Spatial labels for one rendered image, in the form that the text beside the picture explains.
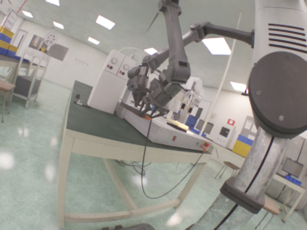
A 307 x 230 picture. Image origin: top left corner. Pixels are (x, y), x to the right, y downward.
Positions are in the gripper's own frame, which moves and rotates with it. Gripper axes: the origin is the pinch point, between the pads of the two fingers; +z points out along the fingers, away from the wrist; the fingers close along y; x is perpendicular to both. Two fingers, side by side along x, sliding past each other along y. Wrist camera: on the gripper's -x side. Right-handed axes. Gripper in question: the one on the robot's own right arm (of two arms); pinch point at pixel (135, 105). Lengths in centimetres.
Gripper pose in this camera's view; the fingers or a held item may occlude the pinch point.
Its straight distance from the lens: 61.4
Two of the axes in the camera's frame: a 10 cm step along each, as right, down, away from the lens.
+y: -6.6, -2.5, -7.1
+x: 7.2, 0.7, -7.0
